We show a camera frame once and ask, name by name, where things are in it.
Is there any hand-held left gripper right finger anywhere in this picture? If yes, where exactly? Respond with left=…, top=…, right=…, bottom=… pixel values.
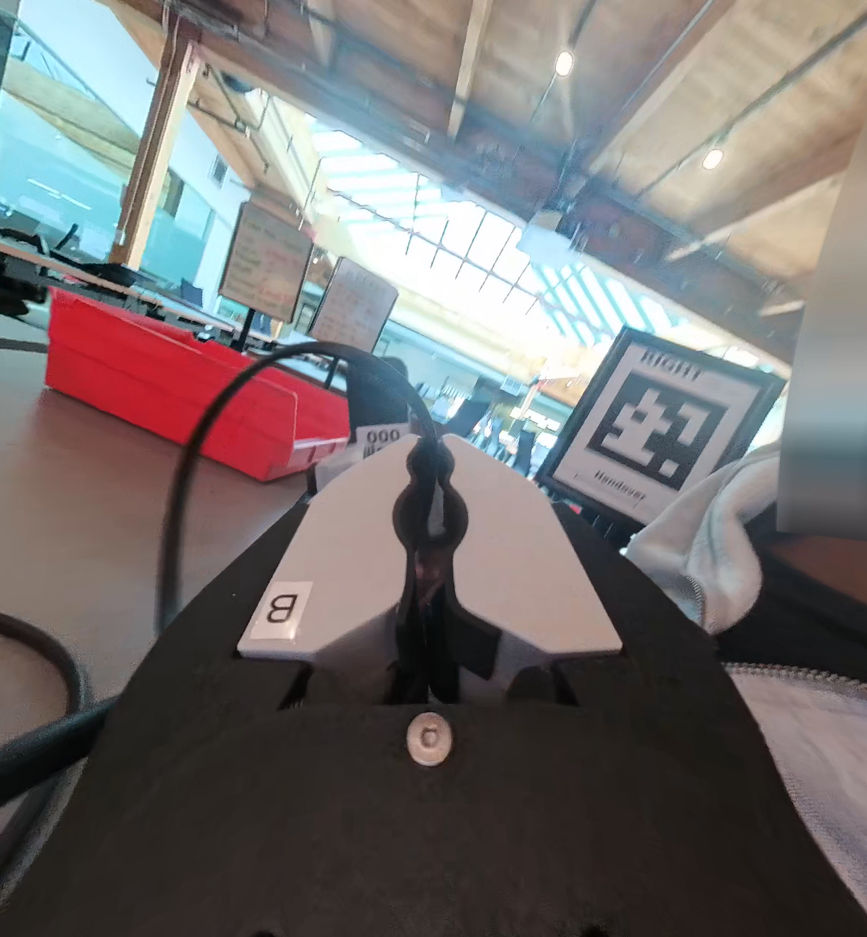
left=439, top=434, right=625, bottom=682

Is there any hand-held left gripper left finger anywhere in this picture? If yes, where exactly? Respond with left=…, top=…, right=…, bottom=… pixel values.
left=237, top=433, right=424, bottom=669

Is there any black cable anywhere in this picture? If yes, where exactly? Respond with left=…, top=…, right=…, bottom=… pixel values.
left=0, top=342, right=458, bottom=830

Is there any grey desk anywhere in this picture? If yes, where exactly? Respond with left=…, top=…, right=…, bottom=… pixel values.
left=0, top=307, right=324, bottom=909

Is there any wooden office desk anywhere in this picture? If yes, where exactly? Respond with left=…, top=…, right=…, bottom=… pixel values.
left=0, top=212, right=244, bottom=338

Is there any whiteboard on stand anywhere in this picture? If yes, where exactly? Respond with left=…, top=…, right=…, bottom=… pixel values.
left=217, top=200, right=316, bottom=325
left=309, top=256, right=400, bottom=354

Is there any red plastic bin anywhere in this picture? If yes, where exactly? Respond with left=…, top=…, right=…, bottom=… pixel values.
left=44, top=285, right=351, bottom=483

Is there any framed black white marker poster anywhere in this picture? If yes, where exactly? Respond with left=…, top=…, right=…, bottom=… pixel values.
left=534, top=326, right=787, bottom=527

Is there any white ceiling projector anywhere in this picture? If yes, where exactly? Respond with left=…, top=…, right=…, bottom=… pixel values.
left=517, top=208, right=584, bottom=253

